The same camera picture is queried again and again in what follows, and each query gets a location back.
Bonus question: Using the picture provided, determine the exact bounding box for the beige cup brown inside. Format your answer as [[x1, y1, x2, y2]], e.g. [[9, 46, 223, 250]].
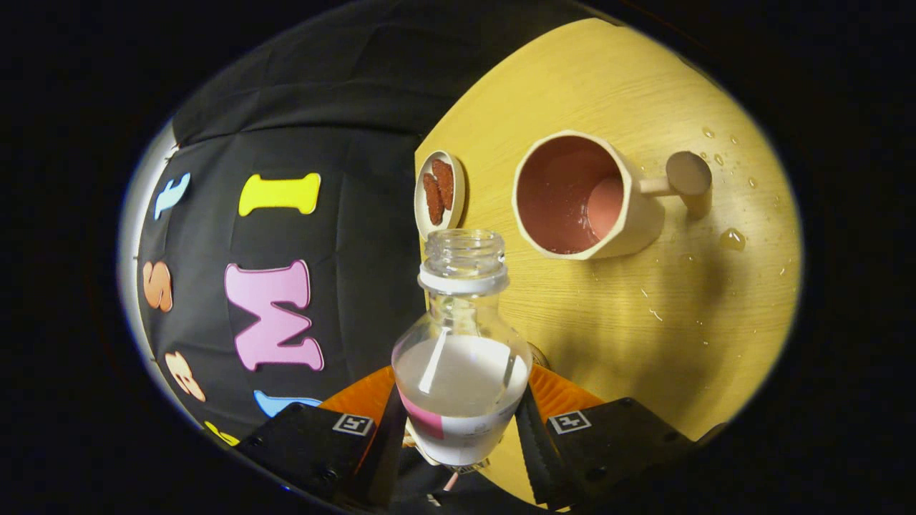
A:
[[512, 130, 713, 260]]

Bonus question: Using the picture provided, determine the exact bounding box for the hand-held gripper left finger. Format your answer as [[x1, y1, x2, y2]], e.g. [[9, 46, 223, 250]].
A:
[[236, 365, 410, 509]]

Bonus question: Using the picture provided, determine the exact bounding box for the red meat piece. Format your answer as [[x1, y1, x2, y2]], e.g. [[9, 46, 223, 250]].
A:
[[432, 159, 455, 210], [422, 172, 443, 226]]

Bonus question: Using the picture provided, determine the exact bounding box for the white oval plate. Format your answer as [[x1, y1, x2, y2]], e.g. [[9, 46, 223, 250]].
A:
[[414, 149, 467, 240]]

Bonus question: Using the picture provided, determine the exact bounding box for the clear juice bottle white label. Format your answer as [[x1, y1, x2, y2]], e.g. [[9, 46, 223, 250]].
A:
[[391, 229, 534, 473]]

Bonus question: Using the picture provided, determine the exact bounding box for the black backdrop cloth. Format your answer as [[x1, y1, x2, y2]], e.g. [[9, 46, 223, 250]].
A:
[[136, 0, 595, 458]]

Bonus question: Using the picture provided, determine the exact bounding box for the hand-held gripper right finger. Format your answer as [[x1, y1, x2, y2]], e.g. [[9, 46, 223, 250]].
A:
[[514, 363, 727, 512]]

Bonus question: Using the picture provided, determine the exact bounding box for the wooden table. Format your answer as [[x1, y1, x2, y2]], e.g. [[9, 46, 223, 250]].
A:
[[414, 18, 801, 509]]

